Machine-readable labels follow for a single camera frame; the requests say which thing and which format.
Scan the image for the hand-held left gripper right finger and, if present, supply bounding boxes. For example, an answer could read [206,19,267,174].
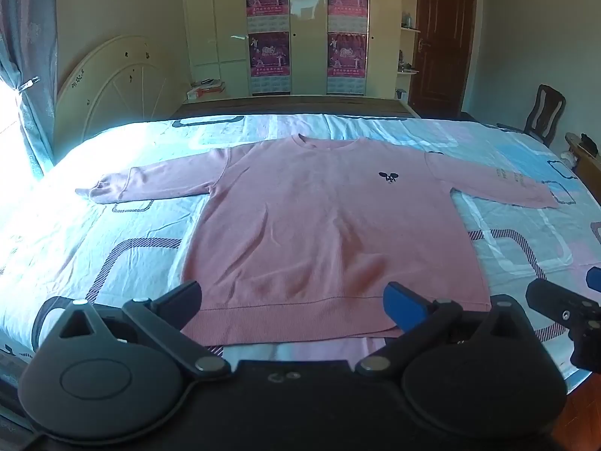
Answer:
[355,281,542,378]

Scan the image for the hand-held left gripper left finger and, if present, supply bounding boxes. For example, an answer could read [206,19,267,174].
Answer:
[41,280,232,383]

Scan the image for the pink sweatshirt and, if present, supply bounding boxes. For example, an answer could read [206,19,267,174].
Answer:
[75,134,562,346]

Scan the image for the wooden side table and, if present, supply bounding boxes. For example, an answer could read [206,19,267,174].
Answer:
[565,132,601,189]

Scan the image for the printed bed sheet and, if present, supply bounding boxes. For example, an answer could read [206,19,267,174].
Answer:
[0,114,601,395]

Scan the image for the dark wooden chair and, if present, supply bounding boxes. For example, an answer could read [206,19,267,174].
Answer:
[498,83,566,147]

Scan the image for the white orange cardboard box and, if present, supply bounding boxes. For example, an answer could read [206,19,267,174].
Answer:
[187,79,226,100]

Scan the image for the dark wooden bed platform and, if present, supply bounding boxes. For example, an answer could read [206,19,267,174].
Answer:
[171,96,421,119]

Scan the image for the cream round headboard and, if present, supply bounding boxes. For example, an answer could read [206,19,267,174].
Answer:
[54,35,181,165]

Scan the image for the white corner shelf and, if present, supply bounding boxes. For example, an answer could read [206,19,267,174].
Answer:
[397,0,423,101]

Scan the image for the cream wardrobe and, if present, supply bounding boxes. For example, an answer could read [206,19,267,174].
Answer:
[181,0,405,99]

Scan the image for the blue grey curtain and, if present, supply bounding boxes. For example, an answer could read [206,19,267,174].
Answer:
[0,0,59,179]

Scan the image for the dark brown wooden door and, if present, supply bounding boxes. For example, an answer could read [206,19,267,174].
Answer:
[408,0,479,119]

